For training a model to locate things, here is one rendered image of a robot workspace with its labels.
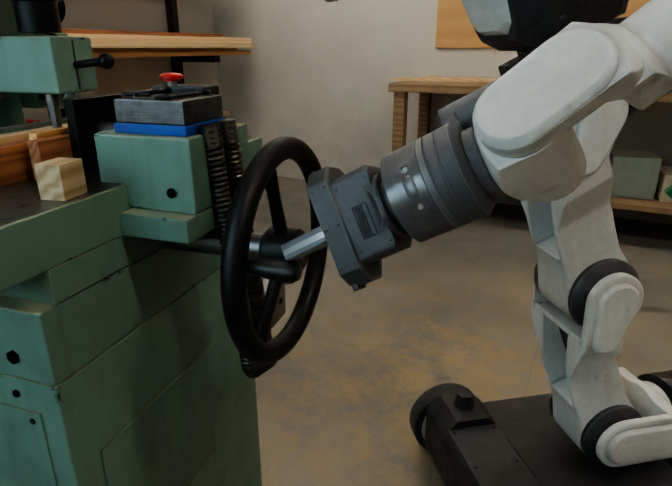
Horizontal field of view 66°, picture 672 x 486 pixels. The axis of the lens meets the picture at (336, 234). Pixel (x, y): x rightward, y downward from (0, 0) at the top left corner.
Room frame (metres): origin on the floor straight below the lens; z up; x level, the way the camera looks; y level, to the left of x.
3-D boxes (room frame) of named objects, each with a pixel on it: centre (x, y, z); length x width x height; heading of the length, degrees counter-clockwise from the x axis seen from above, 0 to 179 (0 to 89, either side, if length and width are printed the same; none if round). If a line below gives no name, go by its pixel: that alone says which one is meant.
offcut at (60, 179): (0.56, 0.30, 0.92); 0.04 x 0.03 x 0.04; 168
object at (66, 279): (0.71, 0.33, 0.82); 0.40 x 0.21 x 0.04; 161
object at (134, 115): (0.67, 0.20, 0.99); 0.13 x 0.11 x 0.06; 161
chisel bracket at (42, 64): (0.74, 0.41, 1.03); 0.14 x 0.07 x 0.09; 71
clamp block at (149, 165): (0.67, 0.21, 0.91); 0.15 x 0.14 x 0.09; 161
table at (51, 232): (0.70, 0.29, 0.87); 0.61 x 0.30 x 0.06; 161
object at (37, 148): (0.70, 0.34, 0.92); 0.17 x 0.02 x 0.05; 161
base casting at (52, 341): (0.77, 0.50, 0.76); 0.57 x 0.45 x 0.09; 71
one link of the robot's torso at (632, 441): (0.95, -0.62, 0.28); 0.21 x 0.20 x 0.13; 101
